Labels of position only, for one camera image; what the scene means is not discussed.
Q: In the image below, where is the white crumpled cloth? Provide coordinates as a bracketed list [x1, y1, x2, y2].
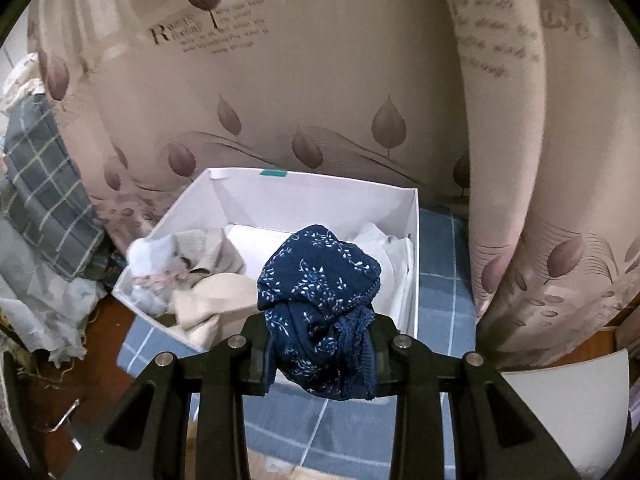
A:
[0, 220, 106, 366]

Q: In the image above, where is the white cardboard box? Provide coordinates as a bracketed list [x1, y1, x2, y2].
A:
[111, 167, 420, 393]

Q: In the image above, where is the navy floral underwear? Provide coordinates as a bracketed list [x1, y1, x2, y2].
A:
[256, 225, 383, 402]

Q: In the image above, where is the pale sock with pink trim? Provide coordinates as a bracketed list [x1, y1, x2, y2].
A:
[127, 235, 190, 317]

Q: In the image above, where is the beige underwear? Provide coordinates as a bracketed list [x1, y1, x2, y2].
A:
[172, 227, 262, 346]

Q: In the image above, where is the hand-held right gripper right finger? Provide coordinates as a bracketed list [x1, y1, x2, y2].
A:
[370, 314, 583, 480]

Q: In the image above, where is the grey plaid cloth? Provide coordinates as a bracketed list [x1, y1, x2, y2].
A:
[0, 95, 113, 281]

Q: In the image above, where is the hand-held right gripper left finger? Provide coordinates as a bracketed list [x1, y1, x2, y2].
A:
[60, 315, 273, 480]

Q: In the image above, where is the leaf print curtain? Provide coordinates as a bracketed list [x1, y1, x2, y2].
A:
[27, 0, 640, 368]

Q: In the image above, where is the white board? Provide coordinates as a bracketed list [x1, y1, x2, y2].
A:
[500, 349, 631, 478]

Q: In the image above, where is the blue checked cloth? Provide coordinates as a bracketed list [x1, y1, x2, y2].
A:
[117, 205, 481, 476]

